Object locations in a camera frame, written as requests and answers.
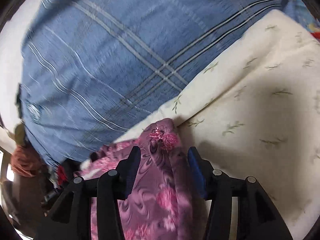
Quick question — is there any pink floral garment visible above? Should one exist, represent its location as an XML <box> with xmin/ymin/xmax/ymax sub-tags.
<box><xmin>79</xmin><ymin>119</ymin><xmax>206</xmax><ymax>239</ymax></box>

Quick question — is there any person's left hand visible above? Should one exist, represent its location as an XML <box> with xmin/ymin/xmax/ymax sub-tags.
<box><xmin>10</xmin><ymin>145</ymin><xmax>46</xmax><ymax>178</ymax></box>

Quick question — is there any red and black garment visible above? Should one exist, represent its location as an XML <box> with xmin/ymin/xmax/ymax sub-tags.
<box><xmin>57</xmin><ymin>158</ymin><xmax>81</xmax><ymax>187</ymax></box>

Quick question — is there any blue plaid quilt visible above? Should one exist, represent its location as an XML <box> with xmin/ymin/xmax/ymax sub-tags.
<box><xmin>19</xmin><ymin>0</ymin><xmax>308</xmax><ymax>167</ymax></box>

